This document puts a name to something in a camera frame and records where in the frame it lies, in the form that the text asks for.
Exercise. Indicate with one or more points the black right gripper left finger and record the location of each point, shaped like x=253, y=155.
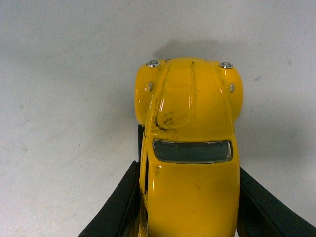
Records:
x=117, y=218

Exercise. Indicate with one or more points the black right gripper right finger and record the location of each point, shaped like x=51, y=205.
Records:
x=261, y=214

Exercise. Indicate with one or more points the yellow beetle toy car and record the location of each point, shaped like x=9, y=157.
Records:
x=189, y=164

